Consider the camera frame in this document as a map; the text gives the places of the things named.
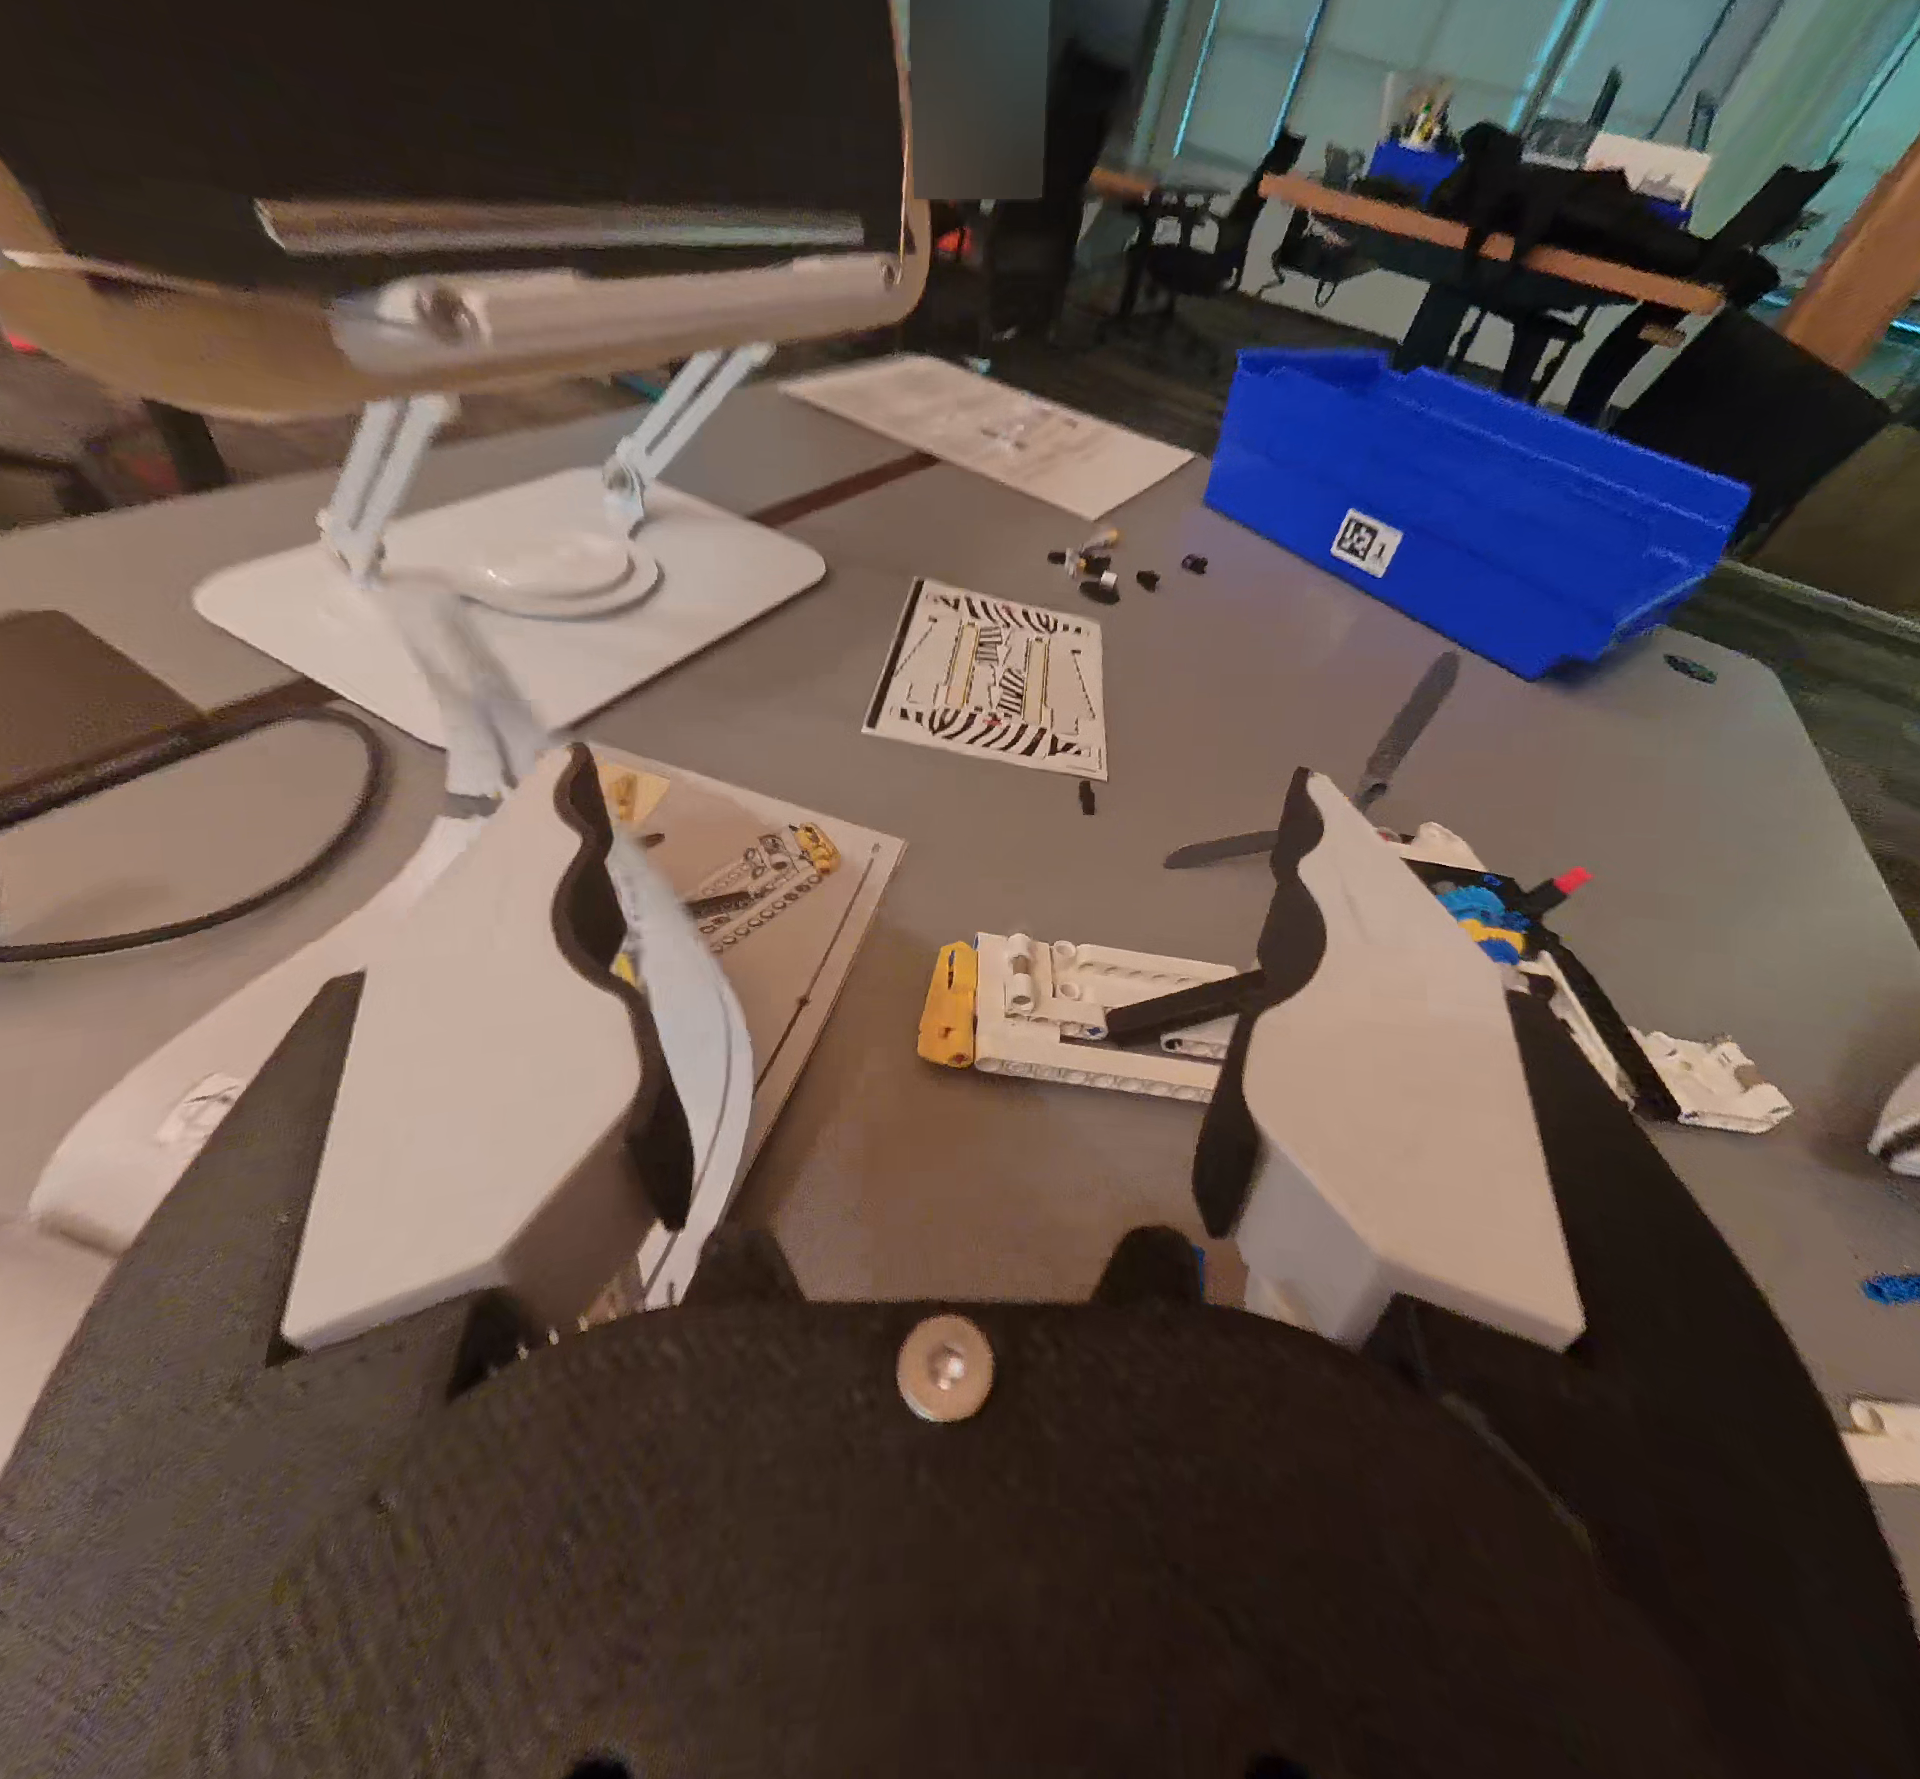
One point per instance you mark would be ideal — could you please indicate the background wooden desk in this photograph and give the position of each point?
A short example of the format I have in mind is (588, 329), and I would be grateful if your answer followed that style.
(1349, 206)

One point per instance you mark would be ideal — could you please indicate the dark grey chair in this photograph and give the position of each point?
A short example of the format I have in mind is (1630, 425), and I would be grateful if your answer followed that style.
(1756, 414)

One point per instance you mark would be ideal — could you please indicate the black bags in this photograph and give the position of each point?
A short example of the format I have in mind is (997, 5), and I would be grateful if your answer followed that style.
(1590, 212)

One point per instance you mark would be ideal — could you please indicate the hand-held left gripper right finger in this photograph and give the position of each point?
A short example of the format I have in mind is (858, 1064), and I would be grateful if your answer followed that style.
(1411, 1106)

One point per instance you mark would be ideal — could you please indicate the zebra sticker sheet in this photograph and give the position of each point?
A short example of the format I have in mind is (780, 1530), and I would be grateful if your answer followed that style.
(991, 677)

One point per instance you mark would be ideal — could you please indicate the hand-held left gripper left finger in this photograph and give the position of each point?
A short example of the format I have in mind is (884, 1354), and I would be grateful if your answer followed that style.
(465, 1058)

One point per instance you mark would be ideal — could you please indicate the white lego frame yellow end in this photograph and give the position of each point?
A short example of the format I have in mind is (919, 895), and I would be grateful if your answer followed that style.
(1050, 1043)

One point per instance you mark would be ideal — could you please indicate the black office chair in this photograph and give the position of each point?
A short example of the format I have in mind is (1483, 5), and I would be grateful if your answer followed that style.
(1199, 235)

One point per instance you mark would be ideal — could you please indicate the open instruction booklet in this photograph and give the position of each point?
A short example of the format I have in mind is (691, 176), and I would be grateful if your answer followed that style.
(796, 895)

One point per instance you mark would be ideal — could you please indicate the white paper sheet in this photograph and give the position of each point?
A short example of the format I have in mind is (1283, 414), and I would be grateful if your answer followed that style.
(975, 423)

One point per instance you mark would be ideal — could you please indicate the small blue bin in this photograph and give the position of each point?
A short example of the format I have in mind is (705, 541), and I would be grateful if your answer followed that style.
(1411, 166)

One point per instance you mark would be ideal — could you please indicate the blue lego pin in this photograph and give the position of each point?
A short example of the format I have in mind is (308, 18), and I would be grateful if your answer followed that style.
(1893, 1286)

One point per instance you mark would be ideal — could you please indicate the cluster of small lego pieces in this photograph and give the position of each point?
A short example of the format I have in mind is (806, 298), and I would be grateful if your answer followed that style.
(1105, 586)

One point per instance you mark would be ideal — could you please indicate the white lego beam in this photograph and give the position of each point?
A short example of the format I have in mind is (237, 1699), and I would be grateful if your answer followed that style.
(1889, 1448)

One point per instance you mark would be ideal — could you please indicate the blue storage bin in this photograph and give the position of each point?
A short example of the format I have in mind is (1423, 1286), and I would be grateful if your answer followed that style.
(1499, 476)

